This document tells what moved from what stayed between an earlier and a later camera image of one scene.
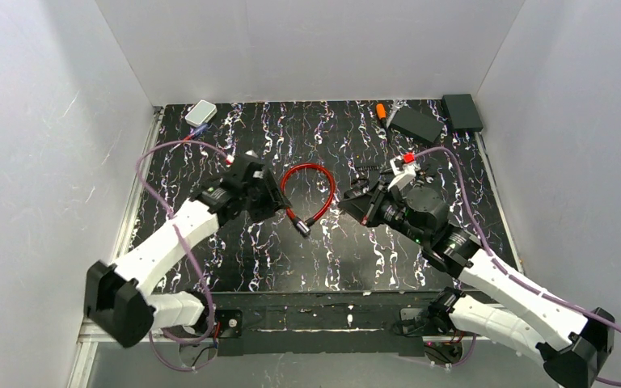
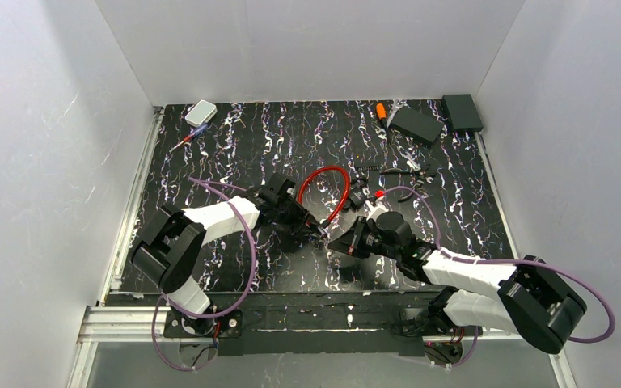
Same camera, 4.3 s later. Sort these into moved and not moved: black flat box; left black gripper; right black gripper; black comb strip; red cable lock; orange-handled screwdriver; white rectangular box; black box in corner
Moved: right black gripper; left black gripper; red cable lock
Not moved: black comb strip; black box in corner; white rectangular box; black flat box; orange-handled screwdriver
